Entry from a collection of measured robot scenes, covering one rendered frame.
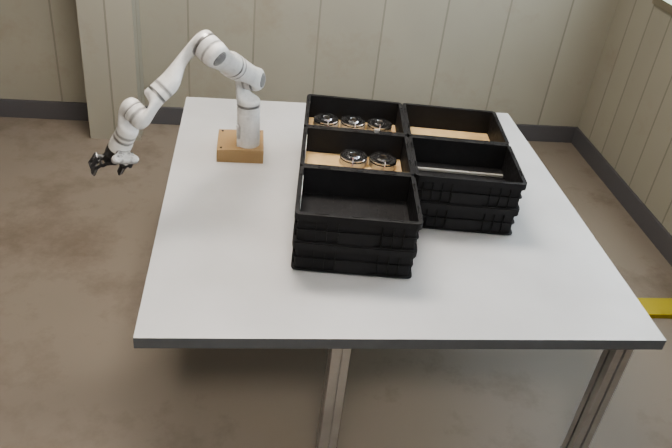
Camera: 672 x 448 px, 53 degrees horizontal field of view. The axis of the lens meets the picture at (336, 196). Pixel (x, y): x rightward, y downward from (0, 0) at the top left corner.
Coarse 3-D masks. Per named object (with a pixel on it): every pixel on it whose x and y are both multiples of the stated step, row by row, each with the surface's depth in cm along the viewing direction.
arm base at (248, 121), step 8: (240, 112) 264; (248, 112) 262; (256, 112) 264; (240, 120) 265; (248, 120) 264; (256, 120) 266; (240, 128) 267; (248, 128) 266; (256, 128) 268; (240, 136) 269; (248, 136) 268; (256, 136) 270; (240, 144) 271; (248, 144) 270; (256, 144) 272
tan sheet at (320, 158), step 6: (306, 156) 256; (312, 156) 256; (318, 156) 257; (324, 156) 257; (330, 156) 258; (336, 156) 258; (306, 162) 252; (312, 162) 252; (318, 162) 253; (324, 162) 253; (330, 162) 254; (336, 162) 254; (396, 162) 259; (366, 168) 253; (396, 168) 255
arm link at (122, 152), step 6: (114, 138) 219; (108, 144) 222; (114, 144) 220; (120, 144) 219; (132, 144) 222; (114, 150) 221; (120, 150) 221; (126, 150) 222; (114, 156) 219; (120, 156) 220; (126, 156) 221; (132, 156) 223; (114, 162) 219; (120, 162) 220; (126, 162) 221; (132, 162) 222
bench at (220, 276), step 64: (192, 128) 293; (512, 128) 326; (192, 192) 251; (256, 192) 255; (192, 256) 219; (256, 256) 222; (448, 256) 233; (512, 256) 237; (576, 256) 240; (192, 320) 194; (256, 320) 197; (320, 320) 199; (384, 320) 202; (448, 320) 205; (512, 320) 208; (576, 320) 211; (640, 320) 214
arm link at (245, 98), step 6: (240, 84) 257; (246, 84) 256; (240, 90) 260; (246, 90) 264; (240, 96) 260; (246, 96) 262; (252, 96) 264; (240, 102) 261; (246, 102) 261; (252, 102) 261; (258, 102) 263; (246, 108) 262; (252, 108) 262
